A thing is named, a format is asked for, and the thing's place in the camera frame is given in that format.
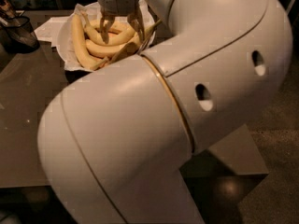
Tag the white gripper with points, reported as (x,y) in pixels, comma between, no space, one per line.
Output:
(118,0)

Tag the long banana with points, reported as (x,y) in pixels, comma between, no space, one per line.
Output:
(85,59)

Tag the white bowl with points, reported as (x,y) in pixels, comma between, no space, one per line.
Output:
(64,44)

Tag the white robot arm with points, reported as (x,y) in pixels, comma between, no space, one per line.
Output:
(112,143)

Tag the top back banana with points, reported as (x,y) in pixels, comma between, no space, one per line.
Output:
(116,28)

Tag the upper middle banana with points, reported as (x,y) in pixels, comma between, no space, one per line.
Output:
(116,39)

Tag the lower middle banana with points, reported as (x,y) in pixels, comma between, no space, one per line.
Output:
(102,51)

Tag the white paper bowl liner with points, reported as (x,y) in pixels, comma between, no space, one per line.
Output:
(81,46)

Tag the white paper sheet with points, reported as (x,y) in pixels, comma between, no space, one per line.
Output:
(56,31)

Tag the dark mesh basket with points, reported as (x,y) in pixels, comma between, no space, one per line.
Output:
(17,35)

